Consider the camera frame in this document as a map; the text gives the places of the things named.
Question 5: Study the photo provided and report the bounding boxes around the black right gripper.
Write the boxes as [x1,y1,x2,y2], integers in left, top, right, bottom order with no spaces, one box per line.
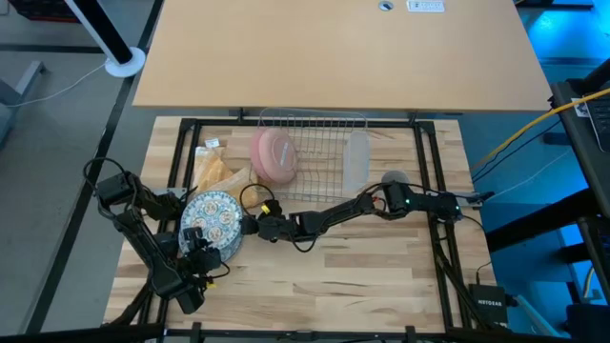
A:
[241,213,299,244]

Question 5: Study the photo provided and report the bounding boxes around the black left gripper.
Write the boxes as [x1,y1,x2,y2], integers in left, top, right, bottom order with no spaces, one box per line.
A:
[182,227,224,277]

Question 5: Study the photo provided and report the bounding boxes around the yellow checked dish cloth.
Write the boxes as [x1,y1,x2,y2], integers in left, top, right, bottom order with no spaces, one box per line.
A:
[193,137,263,209]

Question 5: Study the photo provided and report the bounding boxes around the large pink plate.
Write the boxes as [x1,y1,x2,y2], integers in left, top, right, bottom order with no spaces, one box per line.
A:
[259,127,300,186]

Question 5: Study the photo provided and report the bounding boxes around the grey ceramic mug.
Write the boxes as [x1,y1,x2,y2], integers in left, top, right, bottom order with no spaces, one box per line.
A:
[380,170,412,190]

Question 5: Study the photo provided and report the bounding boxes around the translucent plastic cutlery holder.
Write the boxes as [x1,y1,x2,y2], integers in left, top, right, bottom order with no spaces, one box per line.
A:
[342,131,372,195]

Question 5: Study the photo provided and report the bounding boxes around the light wooden desk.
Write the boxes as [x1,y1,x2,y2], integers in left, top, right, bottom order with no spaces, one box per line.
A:
[132,0,553,113]

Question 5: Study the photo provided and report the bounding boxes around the grey furniture leg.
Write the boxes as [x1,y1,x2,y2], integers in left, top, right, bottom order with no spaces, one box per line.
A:
[0,60,48,144]

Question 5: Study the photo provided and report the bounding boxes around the white power strip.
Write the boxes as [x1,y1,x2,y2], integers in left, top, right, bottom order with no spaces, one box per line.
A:
[405,0,445,13]

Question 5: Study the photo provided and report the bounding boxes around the black equipment cart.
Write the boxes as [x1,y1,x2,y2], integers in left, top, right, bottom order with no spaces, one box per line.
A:
[547,59,610,220]

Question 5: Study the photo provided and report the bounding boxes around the black laptop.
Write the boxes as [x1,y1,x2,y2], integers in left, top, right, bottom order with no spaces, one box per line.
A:
[583,90,610,153]

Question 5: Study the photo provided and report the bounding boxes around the black aluminium table frame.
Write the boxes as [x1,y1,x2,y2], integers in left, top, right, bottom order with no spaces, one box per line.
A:
[102,116,506,343]

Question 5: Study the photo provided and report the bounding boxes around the metal wire dish rack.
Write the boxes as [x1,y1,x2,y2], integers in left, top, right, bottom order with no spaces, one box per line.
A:
[250,107,371,204]

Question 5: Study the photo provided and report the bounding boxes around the white floor cable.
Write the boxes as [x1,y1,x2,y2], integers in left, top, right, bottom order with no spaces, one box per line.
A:
[7,61,109,109]

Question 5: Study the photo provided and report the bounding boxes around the black Netgear network switch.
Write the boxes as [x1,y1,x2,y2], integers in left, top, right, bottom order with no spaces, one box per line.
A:
[468,283,509,325]

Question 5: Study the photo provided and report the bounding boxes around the black cable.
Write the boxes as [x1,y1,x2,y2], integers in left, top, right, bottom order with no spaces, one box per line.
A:
[474,118,561,181]

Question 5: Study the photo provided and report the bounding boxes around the yellow cable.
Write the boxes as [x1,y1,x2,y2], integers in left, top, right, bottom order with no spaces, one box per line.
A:
[471,88,610,171]

